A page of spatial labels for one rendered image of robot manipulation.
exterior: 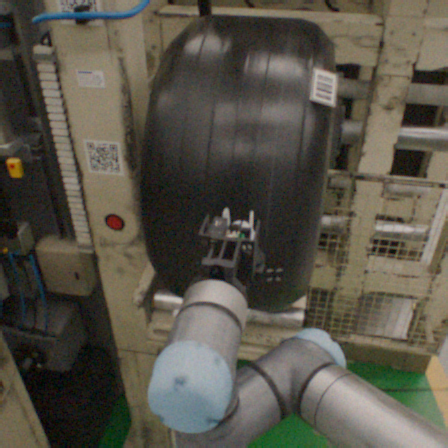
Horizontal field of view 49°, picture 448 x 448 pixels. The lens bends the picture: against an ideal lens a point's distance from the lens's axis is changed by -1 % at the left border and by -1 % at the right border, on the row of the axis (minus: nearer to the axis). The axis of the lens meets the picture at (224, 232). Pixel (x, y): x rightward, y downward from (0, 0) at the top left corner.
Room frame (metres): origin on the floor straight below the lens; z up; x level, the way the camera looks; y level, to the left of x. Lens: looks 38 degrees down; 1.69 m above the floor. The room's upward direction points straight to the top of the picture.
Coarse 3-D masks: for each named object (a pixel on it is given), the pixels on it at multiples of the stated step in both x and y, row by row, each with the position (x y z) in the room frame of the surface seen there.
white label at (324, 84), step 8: (320, 72) 0.75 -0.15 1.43; (328, 72) 0.75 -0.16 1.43; (312, 80) 0.73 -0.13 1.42; (320, 80) 0.73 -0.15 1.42; (328, 80) 0.74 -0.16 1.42; (336, 80) 0.74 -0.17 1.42; (312, 88) 0.72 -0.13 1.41; (320, 88) 0.72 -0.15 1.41; (328, 88) 0.72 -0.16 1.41; (336, 88) 0.73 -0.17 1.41; (312, 96) 0.70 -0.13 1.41; (320, 96) 0.71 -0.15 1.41; (328, 96) 0.71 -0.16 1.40; (328, 104) 0.70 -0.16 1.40
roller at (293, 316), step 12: (156, 288) 0.80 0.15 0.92; (156, 300) 0.76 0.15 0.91; (168, 300) 0.76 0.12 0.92; (180, 300) 0.76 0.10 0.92; (252, 312) 0.73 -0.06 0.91; (264, 312) 0.72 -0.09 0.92; (276, 312) 0.72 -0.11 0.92; (288, 312) 0.72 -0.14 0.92; (300, 312) 0.72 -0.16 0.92; (276, 324) 0.71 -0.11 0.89; (288, 324) 0.71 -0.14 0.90; (300, 324) 0.70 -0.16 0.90
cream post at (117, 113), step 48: (48, 0) 0.86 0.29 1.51; (96, 48) 0.85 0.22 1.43; (96, 96) 0.85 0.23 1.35; (144, 96) 0.93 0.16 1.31; (96, 192) 0.86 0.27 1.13; (96, 240) 0.86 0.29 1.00; (144, 240) 0.85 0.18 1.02; (144, 336) 0.85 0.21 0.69; (144, 384) 0.85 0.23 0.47; (144, 432) 0.86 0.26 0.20
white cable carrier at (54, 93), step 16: (48, 48) 0.88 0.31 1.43; (48, 64) 0.88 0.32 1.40; (48, 80) 0.89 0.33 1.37; (48, 96) 0.88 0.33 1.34; (64, 112) 0.90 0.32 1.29; (64, 128) 0.88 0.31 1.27; (64, 144) 0.88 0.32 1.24; (64, 160) 0.88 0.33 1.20; (64, 176) 0.89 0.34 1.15; (80, 192) 0.88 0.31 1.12; (80, 208) 0.88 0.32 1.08; (80, 224) 0.88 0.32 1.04; (80, 240) 0.88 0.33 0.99
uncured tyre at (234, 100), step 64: (192, 64) 0.77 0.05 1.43; (256, 64) 0.76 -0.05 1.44; (320, 64) 0.77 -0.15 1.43; (192, 128) 0.68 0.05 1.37; (256, 128) 0.67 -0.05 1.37; (320, 128) 0.68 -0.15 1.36; (192, 192) 0.63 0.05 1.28; (256, 192) 0.62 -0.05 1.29; (320, 192) 0.64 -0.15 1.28; (192, 256) 0.61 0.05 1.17
